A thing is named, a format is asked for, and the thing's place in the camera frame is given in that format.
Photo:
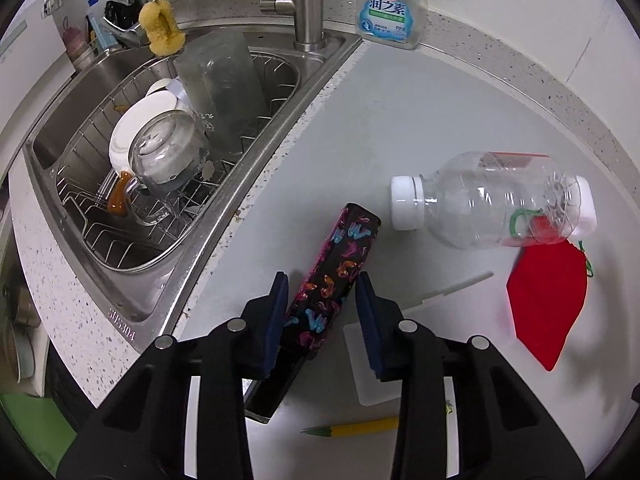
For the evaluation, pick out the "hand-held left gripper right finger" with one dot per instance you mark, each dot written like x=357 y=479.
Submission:
x=372 y=330

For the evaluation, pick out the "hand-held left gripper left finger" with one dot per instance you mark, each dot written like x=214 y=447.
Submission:
x=275 y=330

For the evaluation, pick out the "black butterfly print box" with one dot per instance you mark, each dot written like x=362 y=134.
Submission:
x=340 y=260

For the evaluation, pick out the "yellow pencil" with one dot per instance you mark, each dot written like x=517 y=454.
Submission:
x=350 y=429

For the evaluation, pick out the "translucent plastic sheet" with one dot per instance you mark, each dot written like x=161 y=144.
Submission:
x=362 y=387

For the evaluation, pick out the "stainless steel sink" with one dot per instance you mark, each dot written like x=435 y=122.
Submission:
x=205 y=275

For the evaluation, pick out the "clear plastic bottle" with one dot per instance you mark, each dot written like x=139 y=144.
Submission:
x=475 y=200

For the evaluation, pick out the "small white cup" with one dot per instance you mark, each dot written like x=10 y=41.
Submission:
x=589 y=210

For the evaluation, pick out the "white plate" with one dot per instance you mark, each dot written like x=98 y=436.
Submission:
x=132 y=127

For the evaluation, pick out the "clear plastic container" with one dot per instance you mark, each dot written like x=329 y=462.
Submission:
x=220 y=85

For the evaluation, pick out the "green tall cabinet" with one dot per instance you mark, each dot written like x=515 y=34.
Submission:
x=30 y=425

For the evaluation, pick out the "white bowl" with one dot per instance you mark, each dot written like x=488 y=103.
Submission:
x=160 y=87

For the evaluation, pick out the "clear hand soap bottle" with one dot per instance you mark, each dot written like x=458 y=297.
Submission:
x=390 y=15

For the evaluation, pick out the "steel gooseneck faucet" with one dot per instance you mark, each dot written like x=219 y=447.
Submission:
x=307 y=10

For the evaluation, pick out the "yellow sponge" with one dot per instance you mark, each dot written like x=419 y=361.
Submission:
x=160 y=27

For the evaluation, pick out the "blue bottle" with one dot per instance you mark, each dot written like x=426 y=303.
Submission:
x=102 y=30

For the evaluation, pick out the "pink cup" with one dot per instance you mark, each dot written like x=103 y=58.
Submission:
x=77 y=45

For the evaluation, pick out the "white countertop dishwasher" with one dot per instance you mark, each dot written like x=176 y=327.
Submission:
x=25 y=60

